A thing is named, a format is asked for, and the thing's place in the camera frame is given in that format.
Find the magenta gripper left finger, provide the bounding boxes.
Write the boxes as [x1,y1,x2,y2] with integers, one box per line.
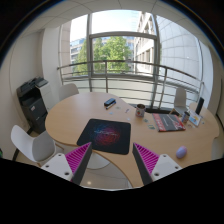
[42,142,92,185]

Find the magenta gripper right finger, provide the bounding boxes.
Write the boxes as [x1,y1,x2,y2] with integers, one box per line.
[132,143,181,185]

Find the lilac computer mouse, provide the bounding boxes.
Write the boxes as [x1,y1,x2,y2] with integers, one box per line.
[176,146,187,159]

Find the black galaxy mouse pad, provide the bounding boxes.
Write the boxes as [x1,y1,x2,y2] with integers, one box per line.
[77,119,131,155]

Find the white chair front left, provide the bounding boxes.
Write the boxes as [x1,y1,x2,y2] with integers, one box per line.
[11,125,63,163]

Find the white chair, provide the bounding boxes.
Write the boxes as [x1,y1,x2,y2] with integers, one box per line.
[171,87,187,116]
[59,83,79,101]
[11,125,63,163]

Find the red and black book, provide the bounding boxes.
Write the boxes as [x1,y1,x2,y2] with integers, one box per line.
[152,113,185,132]

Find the patterned ceramic mug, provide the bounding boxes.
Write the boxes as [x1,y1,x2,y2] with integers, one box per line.
[135,104,146,117]

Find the small blue can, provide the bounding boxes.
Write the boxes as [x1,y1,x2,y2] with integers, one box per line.
[181,111,190,124]

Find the clear acrylic card holder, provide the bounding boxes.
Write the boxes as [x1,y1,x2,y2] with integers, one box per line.
[189,113,201,127]

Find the white chair far left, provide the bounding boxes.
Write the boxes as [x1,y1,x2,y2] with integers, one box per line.
[59,83,79,101]

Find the black stapler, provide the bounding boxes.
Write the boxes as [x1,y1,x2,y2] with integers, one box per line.
[104,98,116,107]

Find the white chair far right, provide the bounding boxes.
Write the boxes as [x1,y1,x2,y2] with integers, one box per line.
[171,87,187,116]

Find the black office printer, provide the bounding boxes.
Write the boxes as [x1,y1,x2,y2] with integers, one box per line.
[17,77,54,133]

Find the black phone on stand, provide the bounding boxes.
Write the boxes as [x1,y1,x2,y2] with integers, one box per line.
[195,97,204,115]

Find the metal balcony railing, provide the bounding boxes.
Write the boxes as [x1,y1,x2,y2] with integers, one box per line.
[57,60,203,109]

